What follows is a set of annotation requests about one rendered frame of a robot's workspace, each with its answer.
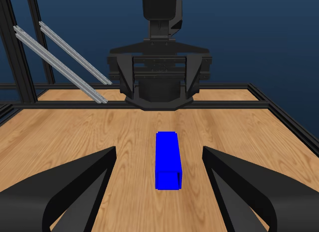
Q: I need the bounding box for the blue hollow socket block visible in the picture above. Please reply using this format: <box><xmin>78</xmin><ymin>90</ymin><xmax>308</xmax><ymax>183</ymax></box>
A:
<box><xmin>155</xmin><ymin>131</ymin><xmax>182</xmax><ymax>191</ymax></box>

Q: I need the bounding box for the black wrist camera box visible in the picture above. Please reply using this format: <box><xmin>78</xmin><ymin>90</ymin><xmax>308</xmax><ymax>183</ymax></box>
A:
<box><xmin>142</xmin><ymin>0</ymin><xmax>184</xmax><ymax>40</ymax></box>

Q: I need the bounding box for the silver aluminium rail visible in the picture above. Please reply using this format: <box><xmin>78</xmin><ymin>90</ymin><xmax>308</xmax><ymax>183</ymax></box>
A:
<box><xmin>12</xmin><ymin>24</ymin><xmax>109</xmax><ymax>104</ymax></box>
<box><xmin>38</xmin><ymin>20</ymin><xmax>113</xmax><ymax>85</ymax></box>

